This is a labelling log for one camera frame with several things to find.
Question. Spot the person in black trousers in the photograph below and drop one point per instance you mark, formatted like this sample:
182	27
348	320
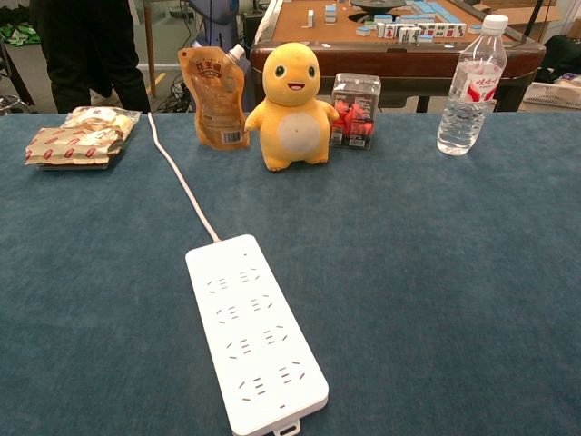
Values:
91	50

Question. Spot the brown mahjong table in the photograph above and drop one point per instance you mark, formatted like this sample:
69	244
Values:
395	45

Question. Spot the yellow plush dinosaur toy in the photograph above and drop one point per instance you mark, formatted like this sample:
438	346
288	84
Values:
291	109

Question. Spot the blue table cloth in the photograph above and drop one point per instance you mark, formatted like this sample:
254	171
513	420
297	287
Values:
408	272

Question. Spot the clear box of red clips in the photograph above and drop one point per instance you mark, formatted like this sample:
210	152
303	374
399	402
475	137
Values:
355	111

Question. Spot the orange spouted refill pouch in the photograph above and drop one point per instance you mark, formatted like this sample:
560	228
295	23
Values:
218	102

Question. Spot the row of standing mahjong tiles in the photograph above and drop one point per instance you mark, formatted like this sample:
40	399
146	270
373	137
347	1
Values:
420	30

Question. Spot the black round dish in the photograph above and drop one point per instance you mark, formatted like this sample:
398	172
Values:
377	3

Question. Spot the white plastic basket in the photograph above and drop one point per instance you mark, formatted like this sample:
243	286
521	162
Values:
551	94

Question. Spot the bagged snack packets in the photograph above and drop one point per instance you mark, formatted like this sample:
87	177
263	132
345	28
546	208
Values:
79	138

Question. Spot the clear plastic water bottle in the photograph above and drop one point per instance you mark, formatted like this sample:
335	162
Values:
472	91

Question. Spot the white power strip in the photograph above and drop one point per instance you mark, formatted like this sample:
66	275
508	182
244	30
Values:
258	336

